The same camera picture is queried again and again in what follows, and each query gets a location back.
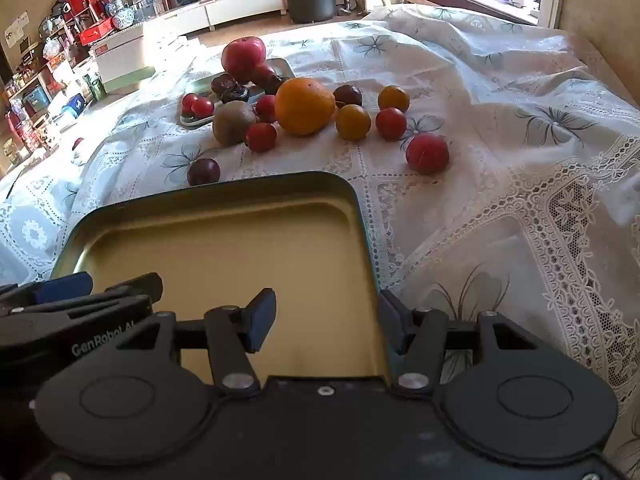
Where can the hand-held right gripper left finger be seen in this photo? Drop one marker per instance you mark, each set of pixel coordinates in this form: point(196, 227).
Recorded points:
point(261, 321)

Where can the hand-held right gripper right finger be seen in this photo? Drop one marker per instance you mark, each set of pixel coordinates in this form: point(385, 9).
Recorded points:
point(392, 321)

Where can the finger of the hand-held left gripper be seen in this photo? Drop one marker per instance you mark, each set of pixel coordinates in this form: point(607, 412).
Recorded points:
point(65, 287)
point(142, 286)

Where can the gold metal tray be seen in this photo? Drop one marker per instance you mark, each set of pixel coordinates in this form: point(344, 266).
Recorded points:
point(225, 240)

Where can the large orange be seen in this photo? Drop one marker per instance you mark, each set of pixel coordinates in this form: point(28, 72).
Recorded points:
point(305, 106)

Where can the small tangerine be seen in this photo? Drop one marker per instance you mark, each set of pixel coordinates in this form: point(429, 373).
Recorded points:
point(393, 98)
point(353, 121)

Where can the red tomato by kiwi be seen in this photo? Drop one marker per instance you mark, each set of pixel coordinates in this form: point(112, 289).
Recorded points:
point(260, 137)

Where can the brown kiwi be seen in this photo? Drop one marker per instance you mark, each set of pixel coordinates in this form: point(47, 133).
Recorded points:
point(234, 122)

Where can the red cherry tomato centre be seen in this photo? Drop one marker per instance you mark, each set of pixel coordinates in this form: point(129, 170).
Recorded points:
point(390, 123)

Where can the green bottle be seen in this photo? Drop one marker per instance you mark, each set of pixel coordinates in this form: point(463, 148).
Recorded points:
point(95, 86)

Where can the cluttered storage shelf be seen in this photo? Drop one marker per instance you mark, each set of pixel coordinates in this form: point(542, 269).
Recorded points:
point(40, 85)

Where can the black water chestnut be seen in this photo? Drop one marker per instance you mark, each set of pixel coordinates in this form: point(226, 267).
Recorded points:
point(275, 85)
point(236, 95)

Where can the red radish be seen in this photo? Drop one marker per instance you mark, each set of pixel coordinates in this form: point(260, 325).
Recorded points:
point(266, 108)

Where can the white box with green base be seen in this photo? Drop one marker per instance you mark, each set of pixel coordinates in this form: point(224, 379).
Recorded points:
point(122, 62)

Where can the dark red plum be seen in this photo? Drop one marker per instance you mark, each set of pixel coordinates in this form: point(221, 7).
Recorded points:
point(261, 75)

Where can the large red apple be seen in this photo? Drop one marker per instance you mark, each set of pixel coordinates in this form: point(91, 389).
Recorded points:
point(243, 57)

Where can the light green tray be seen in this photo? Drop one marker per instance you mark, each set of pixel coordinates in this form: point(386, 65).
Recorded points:
point(278, 66)

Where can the white lace tablecloth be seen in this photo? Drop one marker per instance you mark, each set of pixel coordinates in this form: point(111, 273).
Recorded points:
point(475, 70)

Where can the blue and white vase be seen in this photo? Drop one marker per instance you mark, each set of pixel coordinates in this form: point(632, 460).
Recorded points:
point(122, 17)

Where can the white television cabinet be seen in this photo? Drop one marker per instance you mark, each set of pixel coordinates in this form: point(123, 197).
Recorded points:
point(240, 7)

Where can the black round ottoman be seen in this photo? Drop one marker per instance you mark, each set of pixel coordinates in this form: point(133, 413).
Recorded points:
point(311, 4)

